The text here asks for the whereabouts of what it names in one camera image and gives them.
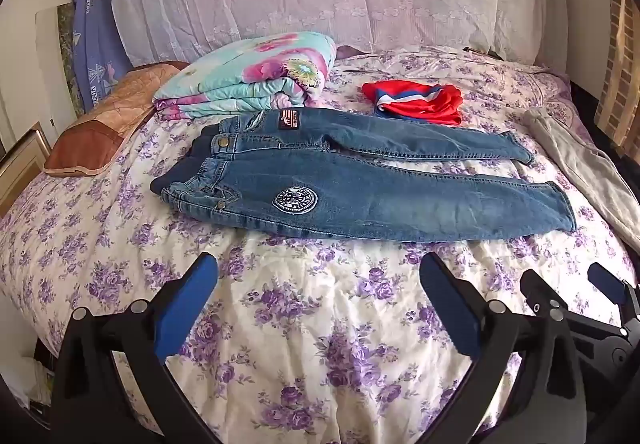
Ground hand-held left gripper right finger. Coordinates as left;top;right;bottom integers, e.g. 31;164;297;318
415;253;587;444

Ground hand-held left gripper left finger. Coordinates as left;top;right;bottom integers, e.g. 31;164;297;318
50;253;221;444

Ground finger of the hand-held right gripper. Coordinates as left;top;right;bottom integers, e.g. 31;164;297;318
586;263;640;325
519;268;618;350

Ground blue denim pants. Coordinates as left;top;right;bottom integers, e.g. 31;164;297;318
150;107;578;243

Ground grey pants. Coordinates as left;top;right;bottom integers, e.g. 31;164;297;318
522;108;640;250

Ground purple floral bedspread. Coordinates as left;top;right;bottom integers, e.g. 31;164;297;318
0;47;638;444

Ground red folded garment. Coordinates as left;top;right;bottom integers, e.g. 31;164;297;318
361;81;465;126

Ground brown pillow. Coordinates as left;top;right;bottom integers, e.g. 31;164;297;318
44;62;188;176

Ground brick pattern curtain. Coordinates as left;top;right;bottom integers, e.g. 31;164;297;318
592;0;640;155

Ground folded floral quilt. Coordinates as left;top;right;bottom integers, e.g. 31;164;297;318
152;31;337;121

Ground purple cloth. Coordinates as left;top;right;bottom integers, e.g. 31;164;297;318
336;44;372;61

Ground blue hanging cloth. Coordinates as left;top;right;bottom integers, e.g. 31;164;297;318
70;0;133;112

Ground green wall poster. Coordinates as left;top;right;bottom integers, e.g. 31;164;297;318
56;3;87;119

